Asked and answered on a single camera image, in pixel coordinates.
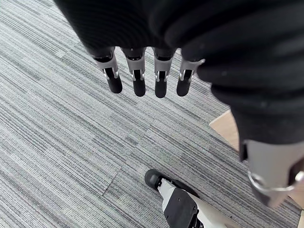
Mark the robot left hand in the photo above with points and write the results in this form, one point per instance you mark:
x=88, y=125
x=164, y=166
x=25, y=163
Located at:
x=213, y=35

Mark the light wood cabinet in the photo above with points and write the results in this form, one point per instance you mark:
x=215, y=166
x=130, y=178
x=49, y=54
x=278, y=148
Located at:
x=225, y=128

